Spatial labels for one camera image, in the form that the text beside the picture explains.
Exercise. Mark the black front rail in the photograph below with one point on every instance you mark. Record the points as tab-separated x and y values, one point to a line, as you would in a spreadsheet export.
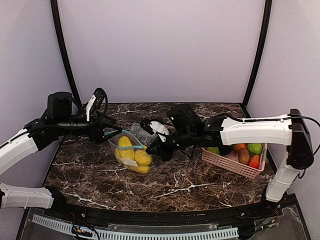
231	211

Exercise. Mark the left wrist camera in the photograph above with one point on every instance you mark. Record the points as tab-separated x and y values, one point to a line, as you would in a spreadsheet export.
94	103

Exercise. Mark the brown toy potato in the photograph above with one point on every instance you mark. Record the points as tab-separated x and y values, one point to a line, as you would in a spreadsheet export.
244	156

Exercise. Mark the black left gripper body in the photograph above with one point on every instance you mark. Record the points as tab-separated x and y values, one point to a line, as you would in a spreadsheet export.
97	132

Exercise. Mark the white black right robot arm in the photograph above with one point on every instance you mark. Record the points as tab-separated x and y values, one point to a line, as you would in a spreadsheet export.
289	130

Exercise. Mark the large clear zip bag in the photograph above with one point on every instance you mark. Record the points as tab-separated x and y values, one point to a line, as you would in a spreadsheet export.
113	142

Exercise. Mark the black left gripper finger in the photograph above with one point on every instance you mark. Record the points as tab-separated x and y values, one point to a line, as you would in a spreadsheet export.
109	125
108	135

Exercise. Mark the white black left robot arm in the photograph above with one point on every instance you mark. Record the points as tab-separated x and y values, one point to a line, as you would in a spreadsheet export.
62	117

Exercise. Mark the green toy vegetable right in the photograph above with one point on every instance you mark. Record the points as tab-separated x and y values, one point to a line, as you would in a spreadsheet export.
254	148

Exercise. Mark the green toy vegetable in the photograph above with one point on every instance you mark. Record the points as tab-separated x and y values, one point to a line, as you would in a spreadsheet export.
214	150
254	148

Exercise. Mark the black frame post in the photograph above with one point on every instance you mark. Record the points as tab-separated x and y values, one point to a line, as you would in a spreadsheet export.
259	52
63	49

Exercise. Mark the pink plastic basket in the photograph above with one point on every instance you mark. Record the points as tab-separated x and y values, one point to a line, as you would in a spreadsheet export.
231	162

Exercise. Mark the yellow toy lemon back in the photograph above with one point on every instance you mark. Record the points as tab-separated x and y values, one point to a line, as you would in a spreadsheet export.
142	158

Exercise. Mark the yellow toy lemon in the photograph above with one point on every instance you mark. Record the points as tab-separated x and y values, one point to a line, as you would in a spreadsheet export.
125	153
125	143
142	158

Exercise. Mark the orange red toy pepper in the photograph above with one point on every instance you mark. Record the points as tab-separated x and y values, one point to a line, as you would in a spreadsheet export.
255	162

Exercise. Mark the black left frame post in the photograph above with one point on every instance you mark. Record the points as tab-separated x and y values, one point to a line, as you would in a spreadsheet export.
63	49

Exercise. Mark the green toy vegetable left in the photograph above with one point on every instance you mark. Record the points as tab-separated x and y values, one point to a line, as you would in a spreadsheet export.
214	150

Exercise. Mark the small clear zip bag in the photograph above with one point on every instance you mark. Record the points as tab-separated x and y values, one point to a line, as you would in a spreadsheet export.
142	135

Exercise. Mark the purple toy eggplant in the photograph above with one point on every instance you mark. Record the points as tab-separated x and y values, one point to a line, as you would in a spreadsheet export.
225	150

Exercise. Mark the white slotted cable duct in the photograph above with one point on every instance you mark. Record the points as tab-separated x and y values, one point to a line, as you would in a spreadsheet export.
135	232

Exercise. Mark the yellow toy lemon front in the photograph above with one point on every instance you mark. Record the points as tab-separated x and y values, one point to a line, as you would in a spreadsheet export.
125	153

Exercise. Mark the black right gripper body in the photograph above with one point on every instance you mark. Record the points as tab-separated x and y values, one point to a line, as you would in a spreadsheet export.
166	146

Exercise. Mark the orange toy carrot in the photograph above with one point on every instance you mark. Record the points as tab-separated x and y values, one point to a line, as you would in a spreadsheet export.
239	146

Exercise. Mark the black right frame post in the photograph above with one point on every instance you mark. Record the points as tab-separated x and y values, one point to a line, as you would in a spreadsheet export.
259	52

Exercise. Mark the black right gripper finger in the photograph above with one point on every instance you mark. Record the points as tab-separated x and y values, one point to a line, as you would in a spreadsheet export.
157	144
157	152

